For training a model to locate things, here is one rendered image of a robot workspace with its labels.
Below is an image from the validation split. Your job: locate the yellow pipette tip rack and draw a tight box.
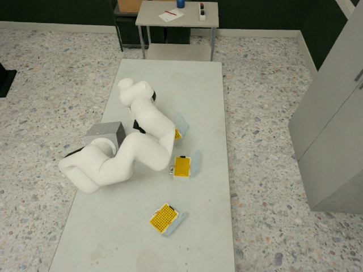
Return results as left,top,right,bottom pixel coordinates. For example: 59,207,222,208
174,156,190,177
174,128,181,140

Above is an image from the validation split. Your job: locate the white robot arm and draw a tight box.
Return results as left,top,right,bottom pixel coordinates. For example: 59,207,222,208
58,78,175,194

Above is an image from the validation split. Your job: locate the yellow perforated tip rack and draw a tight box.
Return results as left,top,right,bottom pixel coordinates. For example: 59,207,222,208
151,204,177,233

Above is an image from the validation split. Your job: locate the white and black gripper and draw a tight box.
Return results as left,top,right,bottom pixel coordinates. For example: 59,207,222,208
129,108,146,134

